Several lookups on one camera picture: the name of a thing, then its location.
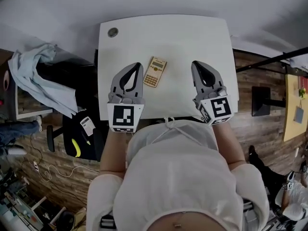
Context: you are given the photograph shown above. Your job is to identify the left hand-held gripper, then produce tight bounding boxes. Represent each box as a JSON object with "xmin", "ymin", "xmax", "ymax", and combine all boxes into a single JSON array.
[{"xmin": 106, "ymin": 62, "xmax": 146, "ymax": 133}]

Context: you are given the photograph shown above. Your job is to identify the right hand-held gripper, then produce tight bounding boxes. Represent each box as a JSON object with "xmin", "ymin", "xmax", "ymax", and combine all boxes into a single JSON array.
[{"xmin": 191, "ymin": 60, "xmax": 235, "ymax": 126}]

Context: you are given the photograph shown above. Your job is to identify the yellow calculator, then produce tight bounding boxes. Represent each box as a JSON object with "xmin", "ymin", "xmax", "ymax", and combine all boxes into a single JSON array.
[{"xmin": 142, "ymin": 56, "xmax": 168, "ymax": 89}]

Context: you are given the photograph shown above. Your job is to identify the person's right forearm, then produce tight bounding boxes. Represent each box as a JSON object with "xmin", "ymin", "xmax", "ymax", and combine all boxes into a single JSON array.
[{"xmin": 211, "ymin": 122, "xmax": 246, "ymax": 171}]

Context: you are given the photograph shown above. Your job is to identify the person's left forearm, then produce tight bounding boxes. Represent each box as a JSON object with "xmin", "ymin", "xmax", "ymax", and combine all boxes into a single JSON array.
[{"xmin": 99, "ymin": 128, "xmax": 128, "ymax": 176}]

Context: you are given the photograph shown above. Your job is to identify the white calculator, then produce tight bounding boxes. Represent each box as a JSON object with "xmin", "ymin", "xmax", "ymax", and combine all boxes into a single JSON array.
[{"xmin": 79, "ymin": 116, "xmax": 95, "ymax": 137}]

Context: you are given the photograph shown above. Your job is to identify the black stand base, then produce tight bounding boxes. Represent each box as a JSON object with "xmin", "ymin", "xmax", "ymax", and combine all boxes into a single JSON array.
[{"xmin": 251, "ymin": 86, "xmax": 287, "ymax": 117}]

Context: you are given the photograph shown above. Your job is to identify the black stand pole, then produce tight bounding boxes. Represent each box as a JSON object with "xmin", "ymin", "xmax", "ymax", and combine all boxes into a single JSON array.
[{"xmin": 235, "ymin": 46, "xmax": 308, "ymax": 73}]

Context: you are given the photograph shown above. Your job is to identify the black pen yellow tip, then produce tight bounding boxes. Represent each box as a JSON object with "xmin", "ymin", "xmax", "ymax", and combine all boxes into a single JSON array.
[{"xmin": 81, "ymin": 129, "xmax": 91, "ymax": 146}]

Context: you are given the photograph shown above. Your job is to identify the black office chair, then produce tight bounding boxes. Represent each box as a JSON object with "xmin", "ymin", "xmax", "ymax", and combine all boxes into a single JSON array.
[{"xmin": 35, "ymin": 44, "xmax": 106, "ymax": 163}]

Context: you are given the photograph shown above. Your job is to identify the yellow banana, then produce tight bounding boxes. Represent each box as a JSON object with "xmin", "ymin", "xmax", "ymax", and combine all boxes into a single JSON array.
[{"xmin": 71, "ymin": 138, "xmax": 81, "ymax": 158}]

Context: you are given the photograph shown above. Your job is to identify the light blue cloth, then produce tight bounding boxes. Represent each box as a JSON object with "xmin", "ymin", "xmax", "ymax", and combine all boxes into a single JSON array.
[{"xmin": 8, "ymin": 43, "xmax": 79, "ymax": 119}]

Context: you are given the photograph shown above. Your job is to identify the yellow board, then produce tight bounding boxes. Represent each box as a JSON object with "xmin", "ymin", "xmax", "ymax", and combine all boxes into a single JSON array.
[{"xmin": 283, "ymin": 74, "xmax": 308, "ymax": 142}]

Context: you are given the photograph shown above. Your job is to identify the red and yellow flowers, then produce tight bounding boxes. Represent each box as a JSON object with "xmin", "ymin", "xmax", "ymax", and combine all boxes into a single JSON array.
[{"xmin": 297, "ymin": 76, "xmax": 308, "ymax": 98}]

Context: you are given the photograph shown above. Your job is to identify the person's white shirt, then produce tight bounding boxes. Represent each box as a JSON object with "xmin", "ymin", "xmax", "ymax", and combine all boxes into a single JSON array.
[{"xmin": 85, "ymin": 116, "xmax": 270, "ymax": 231}]

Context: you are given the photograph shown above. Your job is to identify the grey pouch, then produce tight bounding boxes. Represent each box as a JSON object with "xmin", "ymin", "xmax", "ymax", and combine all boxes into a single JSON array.
[{"xmin": 294, "ymin": 105, "xmax": 305, "ymax": 125}]

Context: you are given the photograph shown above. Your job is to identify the beige trouser leg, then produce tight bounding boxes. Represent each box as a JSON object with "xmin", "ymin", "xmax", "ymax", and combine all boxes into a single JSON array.
[{"xmin": 73, "ymin": 206, "xmax": 88, "ymax": 231}]

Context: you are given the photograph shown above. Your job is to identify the black shoe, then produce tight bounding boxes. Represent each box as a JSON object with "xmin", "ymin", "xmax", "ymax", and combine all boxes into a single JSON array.
[{"xmin": 57, "ymin": 210, "xmax": 76, "ymax": 231}]

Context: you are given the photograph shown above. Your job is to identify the grey round cable grommet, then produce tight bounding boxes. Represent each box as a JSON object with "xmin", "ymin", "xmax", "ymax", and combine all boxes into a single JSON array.
[{"xmin": 107, "ymin": 27, "xmax": 119, "ymax": 39}]

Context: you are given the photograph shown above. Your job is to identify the white shelf frame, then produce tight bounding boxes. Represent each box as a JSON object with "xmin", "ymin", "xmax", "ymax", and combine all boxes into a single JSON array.
[{"xmin": 14, "ymin": 80, "xmax": 54, "ymax": 121}]

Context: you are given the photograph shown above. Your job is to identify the white floor cable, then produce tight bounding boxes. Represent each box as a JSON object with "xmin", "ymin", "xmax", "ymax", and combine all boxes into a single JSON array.
[{"xmin": 33, "ymin": 161, "xmax": 101, "ymax": 182}]

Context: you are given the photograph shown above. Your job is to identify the black floor cable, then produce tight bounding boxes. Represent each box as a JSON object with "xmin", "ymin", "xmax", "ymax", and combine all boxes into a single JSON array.
[{"xmin": 23, "ymin": 131, "xmax": 88, "ymax": 205}]

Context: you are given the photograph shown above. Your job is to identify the black strap buckle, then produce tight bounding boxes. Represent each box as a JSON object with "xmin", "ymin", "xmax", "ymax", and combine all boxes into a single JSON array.
[{"xmin": 99, "ymin": 214, "xmax": 116, "ymax": 230}]

